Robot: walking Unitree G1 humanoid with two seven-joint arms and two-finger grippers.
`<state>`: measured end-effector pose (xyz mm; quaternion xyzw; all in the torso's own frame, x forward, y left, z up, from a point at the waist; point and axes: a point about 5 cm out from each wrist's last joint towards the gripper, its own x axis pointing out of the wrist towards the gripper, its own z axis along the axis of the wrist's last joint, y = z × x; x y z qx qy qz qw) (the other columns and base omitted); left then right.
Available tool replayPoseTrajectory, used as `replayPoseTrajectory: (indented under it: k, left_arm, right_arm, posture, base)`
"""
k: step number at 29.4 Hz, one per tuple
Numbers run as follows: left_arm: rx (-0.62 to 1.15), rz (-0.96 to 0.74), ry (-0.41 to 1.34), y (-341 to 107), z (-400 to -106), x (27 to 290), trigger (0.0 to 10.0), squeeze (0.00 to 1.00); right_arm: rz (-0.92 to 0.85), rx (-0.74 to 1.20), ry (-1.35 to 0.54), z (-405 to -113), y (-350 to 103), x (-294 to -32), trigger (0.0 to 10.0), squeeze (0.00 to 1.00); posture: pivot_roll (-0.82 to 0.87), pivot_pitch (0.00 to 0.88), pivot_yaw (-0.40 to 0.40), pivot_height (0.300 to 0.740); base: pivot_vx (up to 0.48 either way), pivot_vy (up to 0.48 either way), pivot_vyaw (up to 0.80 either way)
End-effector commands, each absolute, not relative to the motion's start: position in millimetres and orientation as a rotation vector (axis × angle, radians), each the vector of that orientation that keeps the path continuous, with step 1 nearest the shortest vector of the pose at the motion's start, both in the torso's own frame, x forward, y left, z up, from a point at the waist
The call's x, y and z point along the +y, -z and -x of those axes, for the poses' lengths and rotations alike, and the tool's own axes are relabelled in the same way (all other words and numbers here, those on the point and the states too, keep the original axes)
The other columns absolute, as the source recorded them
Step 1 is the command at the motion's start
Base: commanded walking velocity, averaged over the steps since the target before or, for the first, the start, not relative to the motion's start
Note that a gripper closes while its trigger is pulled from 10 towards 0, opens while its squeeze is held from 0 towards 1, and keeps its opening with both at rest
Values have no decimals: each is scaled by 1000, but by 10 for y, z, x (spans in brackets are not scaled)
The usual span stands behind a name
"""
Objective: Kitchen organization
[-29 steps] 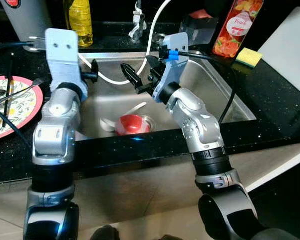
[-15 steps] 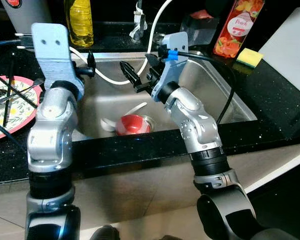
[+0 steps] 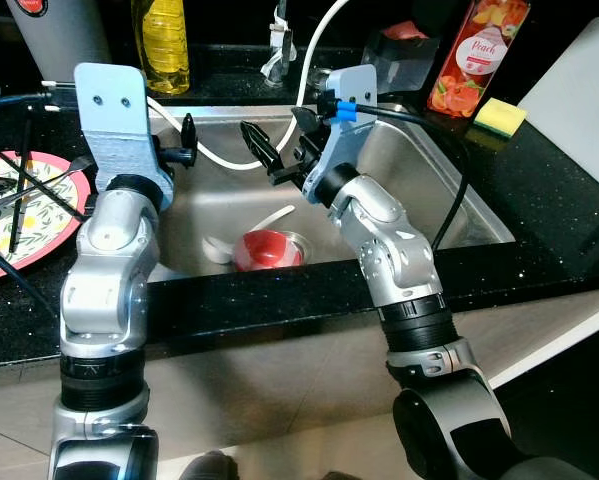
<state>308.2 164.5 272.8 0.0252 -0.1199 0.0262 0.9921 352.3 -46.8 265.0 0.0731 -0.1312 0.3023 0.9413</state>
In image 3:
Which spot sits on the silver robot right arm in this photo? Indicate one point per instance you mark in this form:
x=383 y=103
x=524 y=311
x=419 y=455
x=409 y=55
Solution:
x=389 y=240

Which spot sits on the light grey right wrist camera mount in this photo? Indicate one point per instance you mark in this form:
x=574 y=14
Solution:
x=351 y=140

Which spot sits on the clear plastic container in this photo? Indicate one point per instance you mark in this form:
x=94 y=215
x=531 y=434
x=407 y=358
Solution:
x=399 y=65

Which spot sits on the red bowl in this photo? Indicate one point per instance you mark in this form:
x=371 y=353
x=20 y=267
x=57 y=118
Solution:
x=264 y=252

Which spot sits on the grey tumbler with red logo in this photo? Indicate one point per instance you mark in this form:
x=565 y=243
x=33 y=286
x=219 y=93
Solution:
x=64 y=45

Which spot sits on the black panel with white edge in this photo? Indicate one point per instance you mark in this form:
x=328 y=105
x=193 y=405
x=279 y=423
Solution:
x=589 y=400

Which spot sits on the yellow green sponge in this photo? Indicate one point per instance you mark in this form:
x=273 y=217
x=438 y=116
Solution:
x=501 y=117

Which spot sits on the metal faucet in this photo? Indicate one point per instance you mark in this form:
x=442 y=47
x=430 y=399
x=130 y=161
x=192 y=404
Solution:
x=277 y=45

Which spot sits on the red peach soap pouch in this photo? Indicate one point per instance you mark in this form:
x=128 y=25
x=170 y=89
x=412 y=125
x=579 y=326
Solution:
x=474 y=60

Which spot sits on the white board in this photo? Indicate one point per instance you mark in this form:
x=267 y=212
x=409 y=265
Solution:
x=579 y=110

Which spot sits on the yellow oil bottle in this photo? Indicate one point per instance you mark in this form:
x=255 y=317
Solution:
x=161 y=50

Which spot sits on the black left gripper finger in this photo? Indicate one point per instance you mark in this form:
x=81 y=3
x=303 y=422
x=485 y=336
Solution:
x=189 y=132

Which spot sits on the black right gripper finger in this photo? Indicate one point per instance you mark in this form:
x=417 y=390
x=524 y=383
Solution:
x=307 y=117
x=261 y=146

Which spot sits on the robot left black foot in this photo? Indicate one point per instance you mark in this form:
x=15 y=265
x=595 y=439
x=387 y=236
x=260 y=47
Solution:
x=209 y=468

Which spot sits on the stainless steel sink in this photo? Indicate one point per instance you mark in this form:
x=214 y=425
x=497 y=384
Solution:
x=409 y=200

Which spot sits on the pink rimmed floral plate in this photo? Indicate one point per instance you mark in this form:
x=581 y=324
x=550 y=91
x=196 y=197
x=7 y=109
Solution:
x=49 y=225

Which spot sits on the grey cabinet door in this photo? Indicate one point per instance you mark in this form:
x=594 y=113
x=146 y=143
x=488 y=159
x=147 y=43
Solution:
x=539 y=340
x=239 y=380

